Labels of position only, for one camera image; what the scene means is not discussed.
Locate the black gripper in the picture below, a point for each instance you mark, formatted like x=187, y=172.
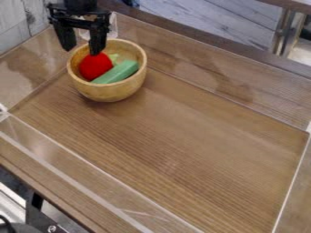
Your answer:
x=84, y=15

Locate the wooden bowl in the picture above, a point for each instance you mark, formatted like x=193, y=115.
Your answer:
x=118, y=90

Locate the red fruit with green leaf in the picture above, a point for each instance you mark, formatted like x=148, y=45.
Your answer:
x=93, y=66

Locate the green rectangular block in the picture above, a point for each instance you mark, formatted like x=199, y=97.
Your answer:
x=120, y=72

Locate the black table leg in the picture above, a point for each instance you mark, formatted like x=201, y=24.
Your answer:
x=36, y=201

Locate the clear acrylic tray wall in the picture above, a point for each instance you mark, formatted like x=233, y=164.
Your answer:
x=97, y=200

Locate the metal frame in background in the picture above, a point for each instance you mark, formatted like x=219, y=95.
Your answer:
x=289, y=26

